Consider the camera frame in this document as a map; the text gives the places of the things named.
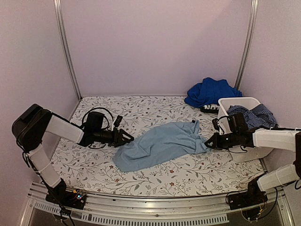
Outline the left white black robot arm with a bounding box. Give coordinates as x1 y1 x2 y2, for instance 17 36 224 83
12 104 134 204

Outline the right aluminium frame post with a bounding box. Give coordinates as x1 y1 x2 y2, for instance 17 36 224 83
235 0 259 89

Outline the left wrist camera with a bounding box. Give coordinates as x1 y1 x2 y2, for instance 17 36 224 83
112 115 123 128

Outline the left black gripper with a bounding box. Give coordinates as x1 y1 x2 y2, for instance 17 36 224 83
94 128 135 147

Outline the floral patterned table mat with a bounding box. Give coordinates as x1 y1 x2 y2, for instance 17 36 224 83
51 96 265 197

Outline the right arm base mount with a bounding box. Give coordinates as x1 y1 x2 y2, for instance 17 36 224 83
225 181 268 210

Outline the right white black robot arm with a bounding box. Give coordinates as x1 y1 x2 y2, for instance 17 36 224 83
205 113 301 205

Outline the aluminium frame post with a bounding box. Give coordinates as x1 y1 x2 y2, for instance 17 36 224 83
53 0 82 101
235 0 259 89

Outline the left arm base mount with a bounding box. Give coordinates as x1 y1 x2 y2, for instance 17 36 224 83
46 185 87 210

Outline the left aluminium frame post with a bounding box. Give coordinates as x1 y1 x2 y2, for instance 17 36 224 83
53 0 82 101

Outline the dark green printed garment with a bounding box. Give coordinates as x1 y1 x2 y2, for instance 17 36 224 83
200 104 220 114

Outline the left black cable loop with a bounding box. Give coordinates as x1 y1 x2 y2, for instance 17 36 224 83
81 107 113 130

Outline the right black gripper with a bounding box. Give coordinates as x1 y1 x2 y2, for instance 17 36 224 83
205 131 239 150

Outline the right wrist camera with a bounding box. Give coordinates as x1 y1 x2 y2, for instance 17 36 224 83
212 118 224 135

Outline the light blue shirt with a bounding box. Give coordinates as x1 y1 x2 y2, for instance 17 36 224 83
113 121 211 172

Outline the white plastic laundry basket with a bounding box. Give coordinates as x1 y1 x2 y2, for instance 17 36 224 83
218 97 273 162

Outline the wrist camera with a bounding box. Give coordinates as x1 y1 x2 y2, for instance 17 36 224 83
212 118 224 135
112 115 123 128

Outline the blue pleated skirt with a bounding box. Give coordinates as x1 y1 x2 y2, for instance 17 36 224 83
184 78 243 108

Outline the dark blue checkered garment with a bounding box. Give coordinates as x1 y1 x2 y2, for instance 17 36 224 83
227 104 278 129

